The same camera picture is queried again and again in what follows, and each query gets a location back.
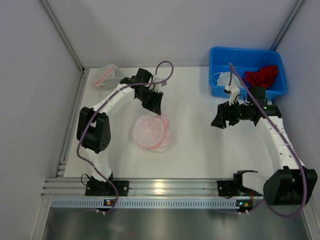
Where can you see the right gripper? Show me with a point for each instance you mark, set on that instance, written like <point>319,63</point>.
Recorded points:
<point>227,113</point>

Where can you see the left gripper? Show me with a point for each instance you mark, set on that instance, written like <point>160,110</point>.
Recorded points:
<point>149,94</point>

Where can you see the pink-trimmed mesh laundry bag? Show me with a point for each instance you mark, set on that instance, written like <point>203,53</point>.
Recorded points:
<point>107,77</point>

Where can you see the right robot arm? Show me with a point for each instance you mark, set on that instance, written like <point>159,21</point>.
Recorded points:
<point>289,182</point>

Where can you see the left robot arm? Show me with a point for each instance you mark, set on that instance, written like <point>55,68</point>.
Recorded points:
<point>93,128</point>

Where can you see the white bra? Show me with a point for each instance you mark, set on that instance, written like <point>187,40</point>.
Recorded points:
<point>224,78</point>

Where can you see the red bra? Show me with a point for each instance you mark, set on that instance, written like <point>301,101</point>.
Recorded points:
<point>264,77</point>

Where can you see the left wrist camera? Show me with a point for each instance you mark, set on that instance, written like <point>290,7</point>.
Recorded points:
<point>158,83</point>

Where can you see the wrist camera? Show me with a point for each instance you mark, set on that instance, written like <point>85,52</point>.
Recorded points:
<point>158,83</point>
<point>232,92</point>

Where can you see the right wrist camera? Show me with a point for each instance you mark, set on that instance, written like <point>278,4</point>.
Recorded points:
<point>232,92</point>

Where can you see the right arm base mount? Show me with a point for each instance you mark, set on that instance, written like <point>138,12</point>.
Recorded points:
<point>229,188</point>

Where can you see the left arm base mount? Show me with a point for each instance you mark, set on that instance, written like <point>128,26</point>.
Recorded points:
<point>98,188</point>

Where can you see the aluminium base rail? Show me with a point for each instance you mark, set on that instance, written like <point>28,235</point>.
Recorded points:
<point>65,187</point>

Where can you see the slotted cable duct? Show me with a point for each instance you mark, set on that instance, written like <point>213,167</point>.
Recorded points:
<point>151,203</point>

